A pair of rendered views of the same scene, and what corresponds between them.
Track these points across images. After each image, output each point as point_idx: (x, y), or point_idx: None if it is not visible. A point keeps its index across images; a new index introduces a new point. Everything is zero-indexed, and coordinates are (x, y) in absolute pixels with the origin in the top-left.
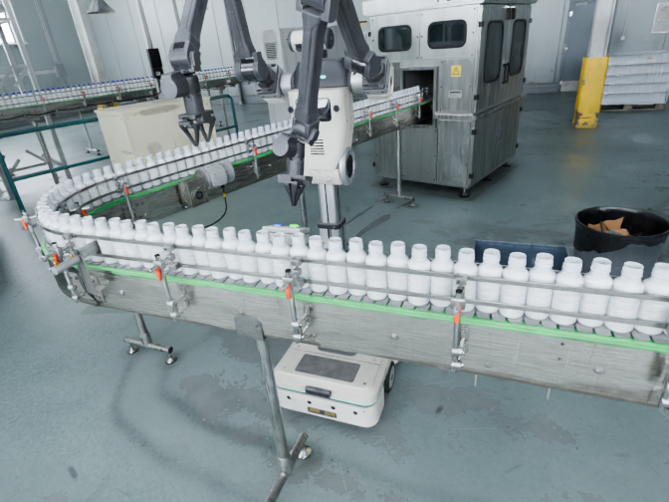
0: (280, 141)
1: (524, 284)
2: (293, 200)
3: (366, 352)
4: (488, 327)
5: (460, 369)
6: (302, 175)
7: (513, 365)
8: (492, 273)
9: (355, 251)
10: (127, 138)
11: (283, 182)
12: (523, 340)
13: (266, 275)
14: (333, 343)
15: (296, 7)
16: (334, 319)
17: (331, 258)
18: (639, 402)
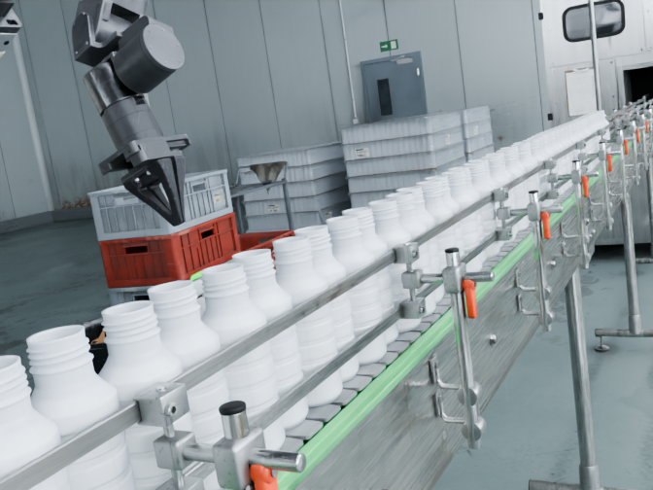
0: (158, 35)
1: (514, 183)
2: (183, 205)
3: (482, 404)
4: (522, 255)
5: (554, 317)
6: (183, 135)
7: (534, 301)
8: (497, 183)
9: (424, 205)
10: None
11: (141, 165)
12: (532, 258)
13: (368, 334)
14: (461, 428)
15: None
16: (455, 363)
17: (423, 227)
18: (563, 288)
